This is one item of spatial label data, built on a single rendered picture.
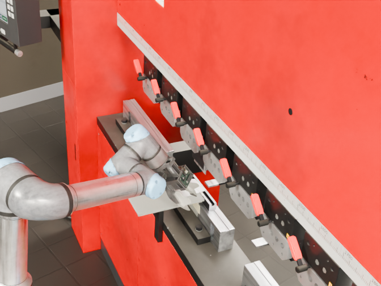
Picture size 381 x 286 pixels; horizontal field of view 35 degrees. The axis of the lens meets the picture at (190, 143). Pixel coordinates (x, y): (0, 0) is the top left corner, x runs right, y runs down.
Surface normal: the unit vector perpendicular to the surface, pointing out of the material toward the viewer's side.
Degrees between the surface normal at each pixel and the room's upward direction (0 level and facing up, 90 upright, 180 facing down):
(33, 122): 0
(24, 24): 90
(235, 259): 0
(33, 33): 90
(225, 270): 0
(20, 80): 90
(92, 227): 90
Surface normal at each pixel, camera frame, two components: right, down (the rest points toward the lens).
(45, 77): 0.63, 0.44
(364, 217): -0.91, 0.18
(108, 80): 0.42, 0.50
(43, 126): 0.06, -0.85
